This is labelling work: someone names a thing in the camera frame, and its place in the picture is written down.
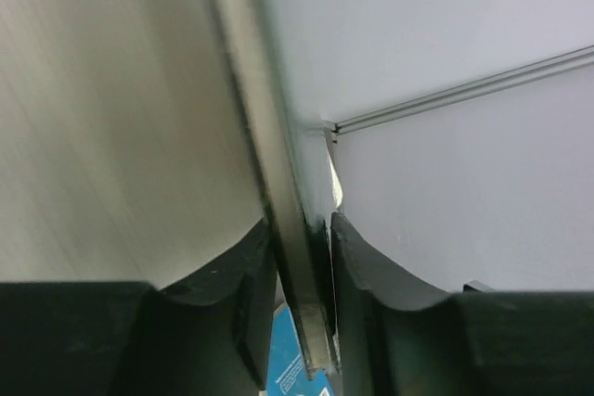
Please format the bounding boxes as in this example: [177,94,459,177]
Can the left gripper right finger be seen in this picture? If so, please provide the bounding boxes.
[331,213,593,395]

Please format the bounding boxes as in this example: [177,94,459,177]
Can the white two-tier shelf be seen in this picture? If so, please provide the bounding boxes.
[1,0,262,287]

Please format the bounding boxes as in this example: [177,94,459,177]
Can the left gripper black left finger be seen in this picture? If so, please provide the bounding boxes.
[1,222,277,395]

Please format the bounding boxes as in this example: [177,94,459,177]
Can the dark green book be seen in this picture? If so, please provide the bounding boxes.
[209,0,340,376]

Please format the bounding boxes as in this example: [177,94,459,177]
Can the blue paperback book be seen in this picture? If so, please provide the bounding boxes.
[260,304,334,396]

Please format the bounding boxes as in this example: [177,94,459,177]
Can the aluminium frame profile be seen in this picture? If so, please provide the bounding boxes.
[325,45,593,136]

